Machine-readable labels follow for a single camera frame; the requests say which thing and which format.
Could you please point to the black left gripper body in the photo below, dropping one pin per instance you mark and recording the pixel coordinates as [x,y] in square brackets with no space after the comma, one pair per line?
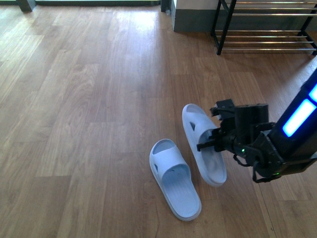
[236,133]

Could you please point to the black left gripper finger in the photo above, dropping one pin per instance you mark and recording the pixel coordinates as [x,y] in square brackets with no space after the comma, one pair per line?
[207,144]

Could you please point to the light blue slipper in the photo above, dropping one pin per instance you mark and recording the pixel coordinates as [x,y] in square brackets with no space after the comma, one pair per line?
[198,127]
[173,176]

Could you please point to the black robot arm blue lights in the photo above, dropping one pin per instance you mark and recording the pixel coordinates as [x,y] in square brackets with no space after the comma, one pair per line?
[272,149]

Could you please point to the black metal shoe rack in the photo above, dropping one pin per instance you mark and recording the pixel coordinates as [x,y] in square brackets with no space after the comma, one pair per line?
[264,26]

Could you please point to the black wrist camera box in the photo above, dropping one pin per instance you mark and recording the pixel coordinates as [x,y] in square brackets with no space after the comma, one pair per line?
[224,109]

